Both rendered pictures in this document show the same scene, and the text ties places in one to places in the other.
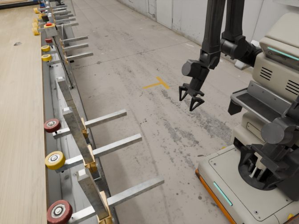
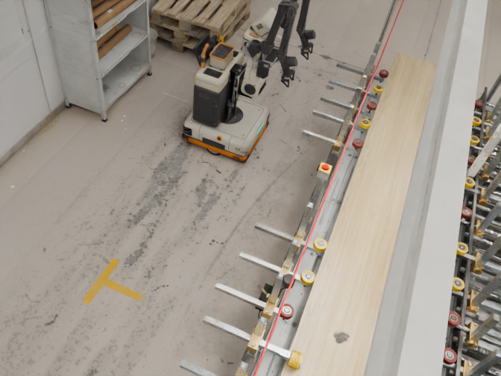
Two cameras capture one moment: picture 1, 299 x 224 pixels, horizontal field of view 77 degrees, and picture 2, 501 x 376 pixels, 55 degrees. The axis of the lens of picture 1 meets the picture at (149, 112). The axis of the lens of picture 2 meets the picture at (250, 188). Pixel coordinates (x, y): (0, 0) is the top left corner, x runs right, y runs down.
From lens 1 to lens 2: 4.02 m
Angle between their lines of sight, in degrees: 86
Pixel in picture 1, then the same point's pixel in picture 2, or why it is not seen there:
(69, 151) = (345, 170)
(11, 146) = (385, 145)
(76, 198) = not seen: hidden behind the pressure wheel
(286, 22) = (269, 19)
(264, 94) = not seen: hidden behind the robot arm
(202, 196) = (255, 157)
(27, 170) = (379, 126)
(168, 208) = (283, 170)
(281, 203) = (242, 101)
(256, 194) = (246, 112)
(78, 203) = not seen: hidden behind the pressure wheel
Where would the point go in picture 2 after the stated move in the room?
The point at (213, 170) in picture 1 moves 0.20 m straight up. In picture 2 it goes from (250, 134) to (252, 117)
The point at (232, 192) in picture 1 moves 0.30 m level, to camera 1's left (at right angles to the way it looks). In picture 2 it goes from (256, 121) to (280, 139)
